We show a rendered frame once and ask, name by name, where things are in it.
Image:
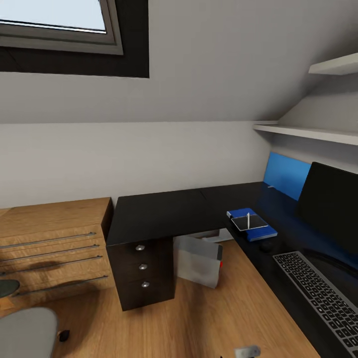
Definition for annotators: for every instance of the swivel chair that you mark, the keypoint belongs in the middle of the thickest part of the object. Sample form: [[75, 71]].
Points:
[[28, 333]]

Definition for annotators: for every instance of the monitor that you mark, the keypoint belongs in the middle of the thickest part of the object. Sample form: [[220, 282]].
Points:
[[329, 203]]

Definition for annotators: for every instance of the notebook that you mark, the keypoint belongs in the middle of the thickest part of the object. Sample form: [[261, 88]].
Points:
[[255, 222]]

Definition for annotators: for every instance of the keyboard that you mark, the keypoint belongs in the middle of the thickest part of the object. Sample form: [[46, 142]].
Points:
[[340, 315]]

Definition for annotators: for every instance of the folder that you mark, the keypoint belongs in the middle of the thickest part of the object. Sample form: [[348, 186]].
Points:
[[253, 234]]

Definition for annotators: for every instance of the room divider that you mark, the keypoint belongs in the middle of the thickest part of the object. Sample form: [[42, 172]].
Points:
[[286, 174]]

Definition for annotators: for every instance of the mouse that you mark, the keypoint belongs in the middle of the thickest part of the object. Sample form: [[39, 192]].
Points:
[[266, 245]]

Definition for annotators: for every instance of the desktop computer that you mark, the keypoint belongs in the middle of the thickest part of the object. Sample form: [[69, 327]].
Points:
[[197, 260]]

